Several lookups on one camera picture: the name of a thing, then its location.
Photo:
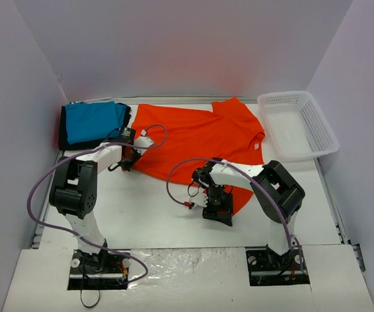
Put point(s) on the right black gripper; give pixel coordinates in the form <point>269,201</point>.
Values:
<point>217,211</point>

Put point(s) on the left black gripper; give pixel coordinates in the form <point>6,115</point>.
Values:
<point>126,162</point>

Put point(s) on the orange t shirt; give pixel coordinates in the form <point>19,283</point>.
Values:
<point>190,136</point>

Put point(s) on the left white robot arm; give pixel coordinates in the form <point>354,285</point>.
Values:
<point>74,189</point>

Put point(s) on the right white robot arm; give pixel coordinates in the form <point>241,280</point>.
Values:
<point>279,195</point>

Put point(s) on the black folded t shirt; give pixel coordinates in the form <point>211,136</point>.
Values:
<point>63,144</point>

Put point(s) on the white plastic basket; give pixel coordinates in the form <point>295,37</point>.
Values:
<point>297,126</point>

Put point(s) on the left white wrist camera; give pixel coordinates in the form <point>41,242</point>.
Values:
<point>143,143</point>

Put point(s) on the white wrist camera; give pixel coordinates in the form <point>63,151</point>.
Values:
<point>143,143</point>
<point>199,200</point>

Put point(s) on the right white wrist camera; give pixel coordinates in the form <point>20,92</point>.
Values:
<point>199,200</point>

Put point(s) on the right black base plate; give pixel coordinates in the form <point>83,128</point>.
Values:
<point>265,269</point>

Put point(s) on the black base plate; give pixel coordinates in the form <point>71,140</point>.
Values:
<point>104,272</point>
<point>265,269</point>

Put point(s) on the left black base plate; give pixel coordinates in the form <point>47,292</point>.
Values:
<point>104,272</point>

